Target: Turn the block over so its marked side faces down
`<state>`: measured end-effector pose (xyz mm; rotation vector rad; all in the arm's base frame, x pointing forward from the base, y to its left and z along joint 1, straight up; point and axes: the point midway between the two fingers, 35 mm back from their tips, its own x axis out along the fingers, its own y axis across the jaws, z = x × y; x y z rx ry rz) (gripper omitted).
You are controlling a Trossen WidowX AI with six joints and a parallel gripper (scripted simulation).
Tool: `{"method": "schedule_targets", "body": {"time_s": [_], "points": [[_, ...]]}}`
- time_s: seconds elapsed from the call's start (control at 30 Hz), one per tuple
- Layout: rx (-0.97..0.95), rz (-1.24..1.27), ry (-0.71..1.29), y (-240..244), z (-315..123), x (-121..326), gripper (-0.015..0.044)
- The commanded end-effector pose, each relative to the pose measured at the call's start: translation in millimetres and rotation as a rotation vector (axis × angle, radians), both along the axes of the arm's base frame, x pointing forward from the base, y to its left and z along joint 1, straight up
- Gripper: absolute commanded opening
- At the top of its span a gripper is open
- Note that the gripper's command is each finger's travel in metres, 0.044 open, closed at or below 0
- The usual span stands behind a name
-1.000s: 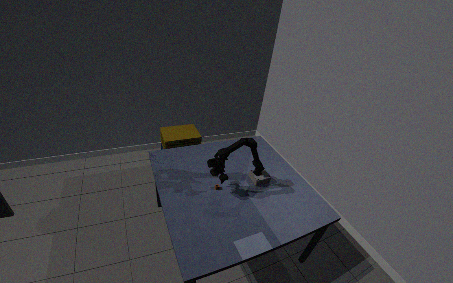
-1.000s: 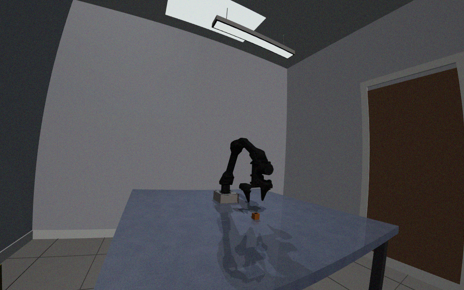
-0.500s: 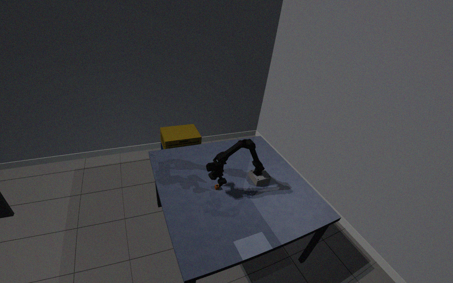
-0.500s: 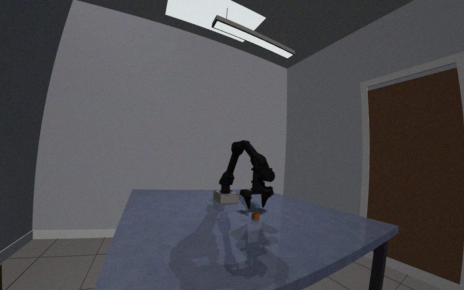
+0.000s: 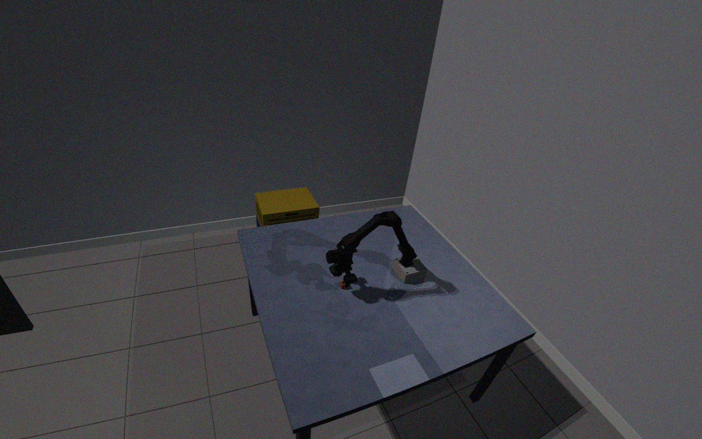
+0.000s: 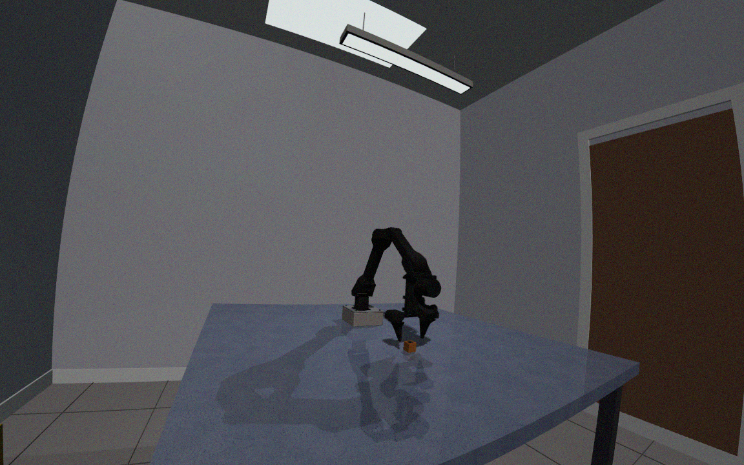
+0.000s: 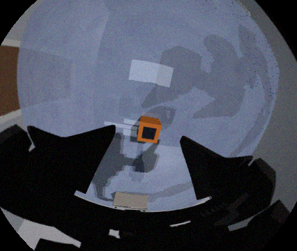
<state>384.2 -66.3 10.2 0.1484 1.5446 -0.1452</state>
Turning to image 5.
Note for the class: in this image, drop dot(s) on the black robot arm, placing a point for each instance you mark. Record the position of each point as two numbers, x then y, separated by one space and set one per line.
352 240

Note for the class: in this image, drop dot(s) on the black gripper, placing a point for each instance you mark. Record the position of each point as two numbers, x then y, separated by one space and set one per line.
348 278

